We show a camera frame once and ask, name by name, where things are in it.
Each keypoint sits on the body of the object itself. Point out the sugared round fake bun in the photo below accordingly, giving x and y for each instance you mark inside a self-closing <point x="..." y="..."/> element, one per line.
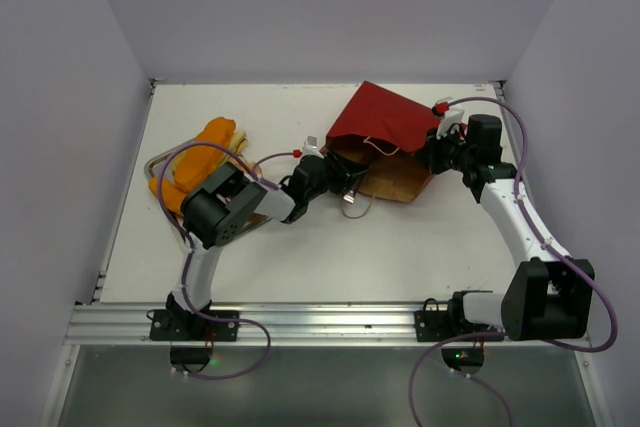
<point x="250" y="168"/>

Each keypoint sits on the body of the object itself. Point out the long orange fake loaf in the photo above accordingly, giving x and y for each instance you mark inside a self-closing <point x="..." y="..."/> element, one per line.
<point x="173" y="196"/>

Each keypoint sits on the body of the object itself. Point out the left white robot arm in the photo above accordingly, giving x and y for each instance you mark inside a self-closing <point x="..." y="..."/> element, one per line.
<point x="216" y="212"/>

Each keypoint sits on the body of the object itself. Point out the orange fake pastry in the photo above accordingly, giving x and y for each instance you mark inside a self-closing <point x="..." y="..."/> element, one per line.
<point x="194" y="164"/>

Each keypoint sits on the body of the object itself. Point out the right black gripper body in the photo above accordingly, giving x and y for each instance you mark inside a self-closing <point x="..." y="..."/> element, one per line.
<point x="435" y="152"/>

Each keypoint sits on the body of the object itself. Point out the red brown paper bag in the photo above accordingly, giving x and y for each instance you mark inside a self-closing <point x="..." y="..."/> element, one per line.
<point x="383" y="131"/>

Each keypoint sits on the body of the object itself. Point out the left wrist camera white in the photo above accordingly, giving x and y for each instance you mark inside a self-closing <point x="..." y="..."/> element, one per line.
<point x="309" y="148"/>

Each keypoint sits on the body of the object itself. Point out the aluminium mounting rail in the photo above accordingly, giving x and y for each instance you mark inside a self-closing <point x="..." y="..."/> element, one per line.
<point x="289" y="324"/>

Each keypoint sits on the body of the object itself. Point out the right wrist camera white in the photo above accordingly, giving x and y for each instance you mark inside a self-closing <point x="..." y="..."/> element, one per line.
<point x="450" y="118"/>

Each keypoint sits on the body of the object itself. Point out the fake triangle sandwich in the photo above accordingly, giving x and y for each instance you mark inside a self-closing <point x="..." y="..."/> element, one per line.
<point x="238" y="142"/>

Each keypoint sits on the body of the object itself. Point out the metal tongs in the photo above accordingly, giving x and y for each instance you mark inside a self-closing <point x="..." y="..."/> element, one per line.
<point x="352" y="182"/>

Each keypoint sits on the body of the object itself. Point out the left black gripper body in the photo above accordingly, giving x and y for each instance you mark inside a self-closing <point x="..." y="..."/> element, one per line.
<point x="338" y="174"/>

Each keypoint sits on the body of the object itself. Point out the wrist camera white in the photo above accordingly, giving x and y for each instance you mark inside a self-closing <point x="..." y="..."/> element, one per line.
<point x="309" y="148"/>
<point x="450" y="118"/>

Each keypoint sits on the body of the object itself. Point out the stainless steel tray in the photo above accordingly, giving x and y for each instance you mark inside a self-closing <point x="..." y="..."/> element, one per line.
<point x="153" y="168"/>

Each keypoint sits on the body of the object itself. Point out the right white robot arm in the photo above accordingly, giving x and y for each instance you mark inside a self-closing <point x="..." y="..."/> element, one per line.
<point x="545" y="300"/>

